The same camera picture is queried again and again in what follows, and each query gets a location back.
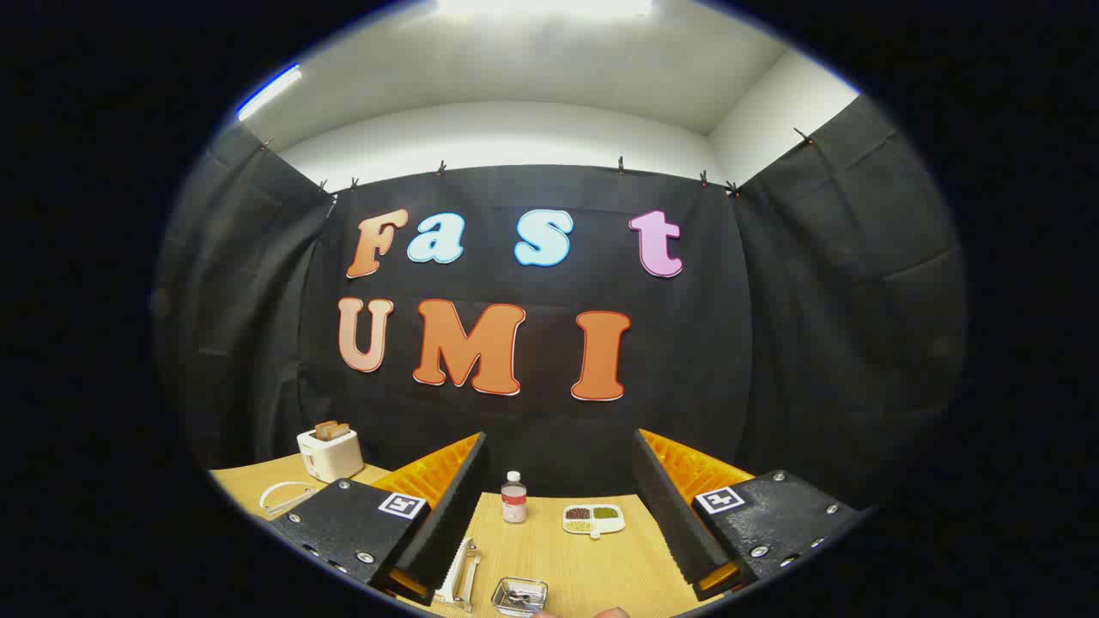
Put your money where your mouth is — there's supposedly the black backdrop cloth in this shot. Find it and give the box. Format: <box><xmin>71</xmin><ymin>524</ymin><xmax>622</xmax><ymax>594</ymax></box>
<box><xmin>153</xmin><ymin>94</ymin><xmax>969</xmax><ymax>550</ymax></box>

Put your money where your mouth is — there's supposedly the clear bottle with red label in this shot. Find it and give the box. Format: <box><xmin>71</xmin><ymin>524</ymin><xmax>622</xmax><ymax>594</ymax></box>
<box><xmin>501</xmin><ymin>470</ymin><xmax>528</xmax><ymax>524</ymax></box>

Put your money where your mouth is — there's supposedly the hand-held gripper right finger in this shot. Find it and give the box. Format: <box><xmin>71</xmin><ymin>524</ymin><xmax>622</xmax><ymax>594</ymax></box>
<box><xmin>634</xmin><ymin>427</ymin><xmax>866</xmax><ymax>602</ymax></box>

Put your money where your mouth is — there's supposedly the white wire dish rack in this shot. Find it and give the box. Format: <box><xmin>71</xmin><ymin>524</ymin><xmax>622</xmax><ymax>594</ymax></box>
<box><xmin>258</xmin><ymin>481</ymin><xmax>482</xmax><ymax>615</ymax></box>

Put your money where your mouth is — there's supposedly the white toaster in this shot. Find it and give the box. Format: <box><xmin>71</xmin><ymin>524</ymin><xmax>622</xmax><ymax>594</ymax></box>
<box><xmin>296</xmin><ymin>427</ymin><xmax>363</xmax><ymax>483</ymax></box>

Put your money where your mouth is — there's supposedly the metal wire basket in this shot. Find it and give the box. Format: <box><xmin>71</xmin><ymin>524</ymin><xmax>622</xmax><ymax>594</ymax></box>
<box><xmin>490</xmin><ymin>577</ymin><xmax>550</xmax><ymax>618</ymax></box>

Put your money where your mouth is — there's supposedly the white divided snack tray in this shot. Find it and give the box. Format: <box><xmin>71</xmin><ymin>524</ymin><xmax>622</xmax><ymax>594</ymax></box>
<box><xmin>562</xmin><ymin>503</ymin><xmax>626</xmax><ymax>539</ymax></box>

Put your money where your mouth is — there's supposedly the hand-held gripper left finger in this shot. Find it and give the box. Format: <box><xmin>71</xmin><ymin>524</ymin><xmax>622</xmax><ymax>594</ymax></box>
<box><xmin>268</xmin><ymin>432</ymin><xmax>490</xmax><ymax>606</ymax></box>

